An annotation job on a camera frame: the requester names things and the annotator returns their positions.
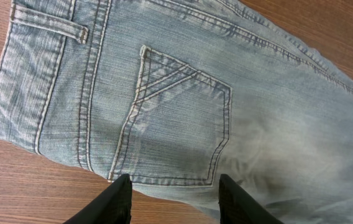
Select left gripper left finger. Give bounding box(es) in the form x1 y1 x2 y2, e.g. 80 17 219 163
64 174 132 224

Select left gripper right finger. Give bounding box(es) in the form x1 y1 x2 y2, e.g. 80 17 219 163
219 174 283 224

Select light blue denim shorts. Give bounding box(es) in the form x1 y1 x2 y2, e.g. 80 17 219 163
0 0 353 223

